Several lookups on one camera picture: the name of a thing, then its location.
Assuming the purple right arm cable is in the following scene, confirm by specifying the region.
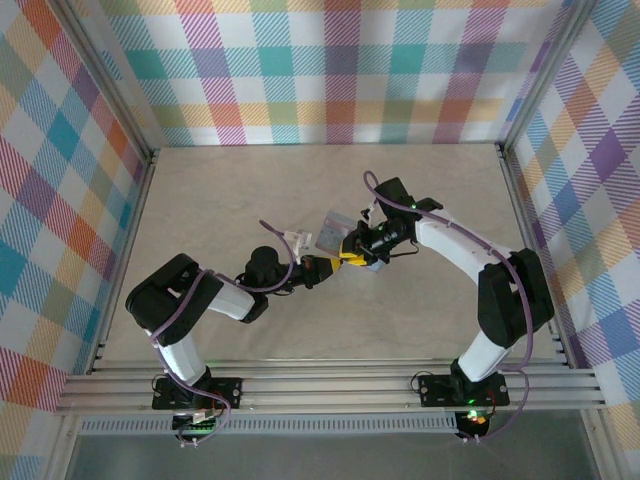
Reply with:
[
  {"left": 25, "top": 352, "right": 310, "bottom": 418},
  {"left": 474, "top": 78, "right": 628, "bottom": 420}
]
[{"left": 362, "top": 169, "right": 535, "bottom": 444}]

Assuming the grey slotted cable duct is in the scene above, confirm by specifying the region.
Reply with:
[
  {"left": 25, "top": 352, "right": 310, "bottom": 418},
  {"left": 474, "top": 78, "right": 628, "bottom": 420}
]
[{"left": 79, "top": 412, "right": 460, "bottom": 436}]

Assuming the aluminium frame post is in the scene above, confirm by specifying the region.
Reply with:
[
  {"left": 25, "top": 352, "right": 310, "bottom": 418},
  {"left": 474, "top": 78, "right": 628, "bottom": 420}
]
[
  {"left": 49, "top": 0, "right": 160, "bottom": 160},
  {"left": 497, "top": 0, "right": 601, "bottom": 154}
]

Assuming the aluminium mounting rail beam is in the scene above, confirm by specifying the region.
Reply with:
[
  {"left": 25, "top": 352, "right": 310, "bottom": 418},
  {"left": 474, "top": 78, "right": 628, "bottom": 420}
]
[{"left": 54, "top": 367, "right": 609, "bottom": 416}]

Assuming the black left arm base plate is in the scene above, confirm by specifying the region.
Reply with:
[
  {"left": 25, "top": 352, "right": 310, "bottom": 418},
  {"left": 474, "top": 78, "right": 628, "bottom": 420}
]
[{"left": 152, "top": 377, "right": 244, "bottom": 411}]

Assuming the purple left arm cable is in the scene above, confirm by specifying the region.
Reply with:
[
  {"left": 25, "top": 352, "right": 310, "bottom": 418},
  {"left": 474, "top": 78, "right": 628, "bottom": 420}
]
[{"left": 149, "top": 218, "right": 301, "bottom": 449}]

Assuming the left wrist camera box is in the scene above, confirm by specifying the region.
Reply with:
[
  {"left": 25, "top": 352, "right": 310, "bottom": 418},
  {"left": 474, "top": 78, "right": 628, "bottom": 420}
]
[{"left": 281, "top": 227, "right": 315, "bottom": 261}]

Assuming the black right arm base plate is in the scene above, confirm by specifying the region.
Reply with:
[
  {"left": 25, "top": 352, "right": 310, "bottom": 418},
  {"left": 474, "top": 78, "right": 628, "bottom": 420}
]
[{"left": 417, "top": 373, "right": 511, "bottom": 407}]

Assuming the red and green lit controller board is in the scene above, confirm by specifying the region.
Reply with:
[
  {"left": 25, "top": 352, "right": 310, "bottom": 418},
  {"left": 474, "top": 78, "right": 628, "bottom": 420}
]
[{"left": 462, "top": 408, "right": 494, "bottom": 431}]

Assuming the aluminium frame leg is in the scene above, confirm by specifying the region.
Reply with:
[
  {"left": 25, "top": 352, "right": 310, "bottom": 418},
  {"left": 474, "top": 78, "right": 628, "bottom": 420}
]
[
  {"left": 47, "top": 414, "right": 81, "bottom": 480},
  {"left": 579, "top": 409, "right": 617, "bottom": 480}
]

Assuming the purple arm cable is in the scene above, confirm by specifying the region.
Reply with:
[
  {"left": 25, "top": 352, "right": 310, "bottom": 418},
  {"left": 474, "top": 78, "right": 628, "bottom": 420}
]
[
  {"left": 362, "top": 169, "right": 535, "bottom": 444},
  {"left": 149, "top": 218, "right": 301, "bottom": 449}
]

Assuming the aluminium side rail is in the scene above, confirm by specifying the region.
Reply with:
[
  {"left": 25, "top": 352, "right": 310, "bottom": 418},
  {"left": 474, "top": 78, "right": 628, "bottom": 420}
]
[
  {"left": 87, "top": 148, "right": 160, "bottom": 374},
  {"left": 497, "top": 143, "right": 576, "bottom": 371}
]

